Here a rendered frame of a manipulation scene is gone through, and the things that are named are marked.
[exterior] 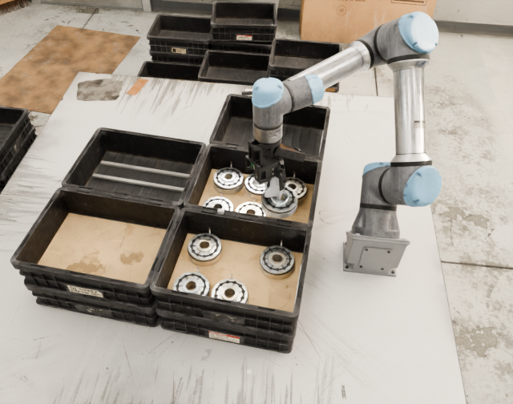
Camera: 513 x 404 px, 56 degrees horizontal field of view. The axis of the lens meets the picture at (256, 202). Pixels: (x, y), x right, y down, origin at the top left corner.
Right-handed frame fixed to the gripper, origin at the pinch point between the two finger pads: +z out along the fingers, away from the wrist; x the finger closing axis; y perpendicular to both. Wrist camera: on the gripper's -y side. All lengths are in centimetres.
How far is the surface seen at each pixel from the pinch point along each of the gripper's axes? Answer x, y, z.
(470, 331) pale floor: 33, -88, 104
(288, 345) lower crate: 29.1, 14.5, 28.7
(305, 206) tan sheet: -4.7, -15.9, 17.3
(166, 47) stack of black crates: -191, -46, 38
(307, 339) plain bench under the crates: 27.8, 6.7, 34.5
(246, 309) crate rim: 23.1, 24.1, 11.4
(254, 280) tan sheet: 10.9, 14.2, 19.6
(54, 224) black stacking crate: -37, 57, 12
